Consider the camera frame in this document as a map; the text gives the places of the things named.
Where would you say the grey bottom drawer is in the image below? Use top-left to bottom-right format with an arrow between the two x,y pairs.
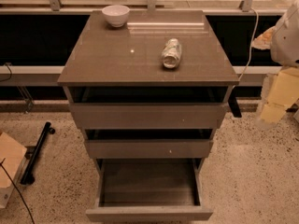
86,159 -> 213,222

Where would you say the grey drawer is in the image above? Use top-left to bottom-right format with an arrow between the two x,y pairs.
85,140 -> 213,159
70,104 -> 225,130
86,159 -> 213,222

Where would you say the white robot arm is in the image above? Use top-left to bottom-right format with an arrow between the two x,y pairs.
251,0 -> 299,129

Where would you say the grey drawer cabinet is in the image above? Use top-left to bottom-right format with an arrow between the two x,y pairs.
57,9 -> 240,173

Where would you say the grey middle drawer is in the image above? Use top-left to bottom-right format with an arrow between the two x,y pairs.
85,140 -> 213,159

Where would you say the grey top drawer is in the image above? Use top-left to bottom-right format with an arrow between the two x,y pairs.
70,104 -> 225,130

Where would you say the black cabinet leg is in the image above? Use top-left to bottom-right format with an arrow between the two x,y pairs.
228,97 -> 242,118

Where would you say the white ceramic bowl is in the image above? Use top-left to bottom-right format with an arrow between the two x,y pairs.
102,5 -> 130,27

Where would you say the black metal bar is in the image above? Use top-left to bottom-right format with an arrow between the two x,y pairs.
21,121 -> 55,185

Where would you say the cardboard box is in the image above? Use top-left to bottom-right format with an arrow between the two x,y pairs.
0,132 -> 27,209

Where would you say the white hanging cable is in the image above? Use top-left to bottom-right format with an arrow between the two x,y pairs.
237,7 -> 260,81

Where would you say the black floor cable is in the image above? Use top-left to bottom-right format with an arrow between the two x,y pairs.
0,158 -> 36,224

